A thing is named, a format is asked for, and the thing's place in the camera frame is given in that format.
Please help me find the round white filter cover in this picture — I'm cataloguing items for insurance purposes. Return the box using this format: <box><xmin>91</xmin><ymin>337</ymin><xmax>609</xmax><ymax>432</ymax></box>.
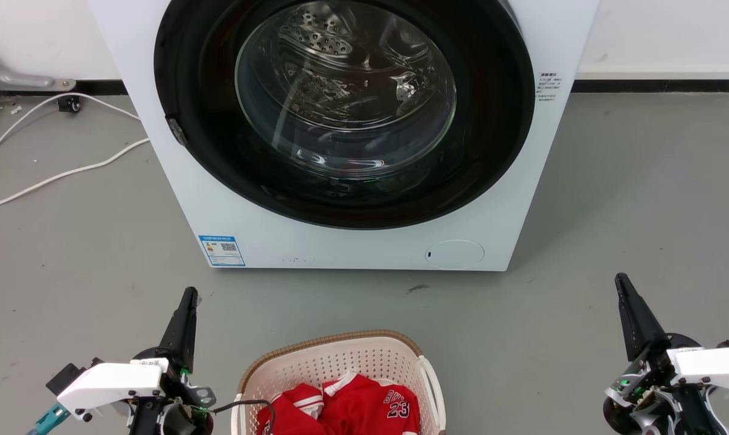
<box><xmin>425</xmin><ymin>240</ymin><xmax>486</xmax><ymax>270</ymax></box>

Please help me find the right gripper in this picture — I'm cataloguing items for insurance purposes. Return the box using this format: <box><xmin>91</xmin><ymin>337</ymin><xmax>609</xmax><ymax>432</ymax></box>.
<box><xmin>603</xmin><ymin>273</ymin><xmax>712</xmax><ymax>435</ymax></box>

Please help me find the white front-load washing machine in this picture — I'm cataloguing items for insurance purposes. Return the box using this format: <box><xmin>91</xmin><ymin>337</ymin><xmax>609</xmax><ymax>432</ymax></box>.
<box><xmin>88</xmin><ymin>0</ymin><xmax>600</xmax><ymax>272</ymax></box>

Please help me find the grey drain pipe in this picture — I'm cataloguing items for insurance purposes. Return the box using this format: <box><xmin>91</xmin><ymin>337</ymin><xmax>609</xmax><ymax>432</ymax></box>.
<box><xmin>0</xmin><ymin>37</ymin><xmax>77</xmax><ymax>92</ymax></box>

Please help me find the white printed warning sticker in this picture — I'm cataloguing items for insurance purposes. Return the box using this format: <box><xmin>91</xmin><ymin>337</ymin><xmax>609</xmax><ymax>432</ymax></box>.
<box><xmin>536</xmin><ymin>71</ymin><xmax>564</xmax><ymax>105</ymax></box>

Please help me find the blue energy label sticker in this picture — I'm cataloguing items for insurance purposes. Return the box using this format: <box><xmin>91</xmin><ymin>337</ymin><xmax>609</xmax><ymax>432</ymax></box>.
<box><xmin>198</xmin><ymin>235</ymin><xmax>246</xmax><ymax>268</ymax></box>

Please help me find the teal plastic clip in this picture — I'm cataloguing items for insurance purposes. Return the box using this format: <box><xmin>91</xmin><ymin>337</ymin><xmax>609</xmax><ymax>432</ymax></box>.
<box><xmin>28</xmin><ymin>404</ymin><xmax>71</xmax><ymax>435</ymax></box>

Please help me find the white power cable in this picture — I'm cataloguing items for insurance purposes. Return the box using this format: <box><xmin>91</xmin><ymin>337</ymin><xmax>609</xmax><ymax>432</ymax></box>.
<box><xmin>0</xmin><ymin>92</ymin><xmax>151</xmax><ymax>324</ymax></box>

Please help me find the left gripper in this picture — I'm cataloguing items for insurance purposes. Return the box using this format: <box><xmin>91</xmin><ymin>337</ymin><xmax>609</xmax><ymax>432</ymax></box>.
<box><xmin>130</xmin><ymin>288</ymin><xmax>217</xmax><ymax>435</ymax></box>

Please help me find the white plastic laundry basket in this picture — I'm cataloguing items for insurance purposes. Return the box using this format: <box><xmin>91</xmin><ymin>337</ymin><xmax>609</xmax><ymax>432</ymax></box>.
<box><xmin>231</xmin><ymin>329</ymin><xmax>447</xmax><ymax>435</ymax></box>

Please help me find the black round glass washer door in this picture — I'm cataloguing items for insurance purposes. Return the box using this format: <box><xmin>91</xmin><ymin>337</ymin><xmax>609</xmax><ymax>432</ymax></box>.
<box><xmin>153</xmin><ymin>0</ymin><xmax>536</xmax><ymax>230</ymax></box>

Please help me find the red basketball jersey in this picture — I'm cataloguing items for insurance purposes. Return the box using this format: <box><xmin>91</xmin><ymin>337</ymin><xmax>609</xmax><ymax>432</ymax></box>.
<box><xmin>255</xmin><ymin>372</ymin><xmax>421</xmax><ymax>435</ymax></box>

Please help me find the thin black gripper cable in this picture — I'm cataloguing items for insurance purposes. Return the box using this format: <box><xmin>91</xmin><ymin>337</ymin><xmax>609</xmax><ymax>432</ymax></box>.
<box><xmin>210</xmin><ymin>399</ymin><xmax>277</xmax><ymax>435</ymax></box>

